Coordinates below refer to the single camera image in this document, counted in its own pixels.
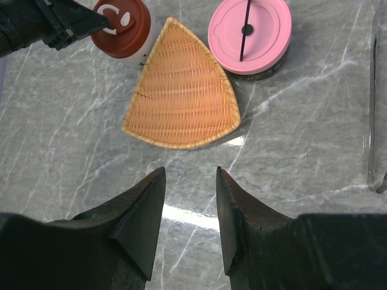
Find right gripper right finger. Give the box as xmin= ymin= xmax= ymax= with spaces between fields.
xmin=216 ymin=168 xmax=386 ymax=289

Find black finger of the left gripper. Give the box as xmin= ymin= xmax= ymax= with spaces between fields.
xmin=36 ymin=0 xmax=109 ymax=51

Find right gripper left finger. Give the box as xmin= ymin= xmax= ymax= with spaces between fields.
xmin=1 ymin=167 xmax=166 ymax=289

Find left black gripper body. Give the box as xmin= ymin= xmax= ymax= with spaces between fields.
xmin=1 ymin=1 xmax=51 ymax=57

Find brown round lid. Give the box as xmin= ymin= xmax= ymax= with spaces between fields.
xmin=91 ymin=1 xmax=151 ymax=59

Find metal tongs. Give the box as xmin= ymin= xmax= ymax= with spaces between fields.
xmin=367 ymin=1 xmax=386 ymax=194

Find pink round lid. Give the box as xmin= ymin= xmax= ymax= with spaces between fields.
xmin=207 ymin=1 xmax=292 ymax=75

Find black steel lunch bowl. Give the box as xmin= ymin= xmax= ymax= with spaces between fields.
xmin=227 ymin=48 xmax=290 ymax=81

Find orange wicker triangular tray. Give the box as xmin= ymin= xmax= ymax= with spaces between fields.
xmin=122 ymin=17 xmax=241 ymax=150

